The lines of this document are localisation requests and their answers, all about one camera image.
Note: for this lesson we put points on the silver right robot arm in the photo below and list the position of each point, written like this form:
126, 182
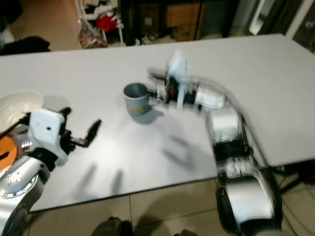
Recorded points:
243, 162

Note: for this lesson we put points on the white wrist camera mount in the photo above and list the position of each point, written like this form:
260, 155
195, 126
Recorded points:
47, 130
179, 71

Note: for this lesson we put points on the black bag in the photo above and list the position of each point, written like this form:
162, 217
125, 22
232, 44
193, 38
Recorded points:
24, 45

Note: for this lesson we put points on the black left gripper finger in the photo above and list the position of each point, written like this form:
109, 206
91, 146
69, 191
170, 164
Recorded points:
92, 132
64, 111

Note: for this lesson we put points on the orange plate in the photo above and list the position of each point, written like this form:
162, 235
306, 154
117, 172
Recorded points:
6, 153

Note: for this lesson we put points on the grey ceramic mug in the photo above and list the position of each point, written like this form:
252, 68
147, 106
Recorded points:
136, 98

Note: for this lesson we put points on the patterned brown bag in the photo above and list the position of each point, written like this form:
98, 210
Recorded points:
91, 37

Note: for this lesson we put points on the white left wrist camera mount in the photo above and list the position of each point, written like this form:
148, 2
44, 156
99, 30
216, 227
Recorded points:
47, 130

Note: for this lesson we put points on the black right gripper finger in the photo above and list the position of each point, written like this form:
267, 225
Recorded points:
158, 75
151, 92

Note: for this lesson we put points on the dark robot foot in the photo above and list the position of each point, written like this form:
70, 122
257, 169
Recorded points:
112, 227

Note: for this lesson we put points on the black table leg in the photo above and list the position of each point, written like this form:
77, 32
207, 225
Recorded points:
295, 179

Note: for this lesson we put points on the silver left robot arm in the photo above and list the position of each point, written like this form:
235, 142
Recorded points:
19, 184

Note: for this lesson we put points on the white ceramic bowl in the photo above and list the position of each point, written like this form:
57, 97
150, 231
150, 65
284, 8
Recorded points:
15, 109

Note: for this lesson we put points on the red cloth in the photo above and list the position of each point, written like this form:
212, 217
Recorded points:
108, 22

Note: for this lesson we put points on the brown cardboard box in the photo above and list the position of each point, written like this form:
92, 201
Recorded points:
184, 17

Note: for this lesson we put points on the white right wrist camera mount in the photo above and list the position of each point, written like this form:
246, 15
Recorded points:
179, 71

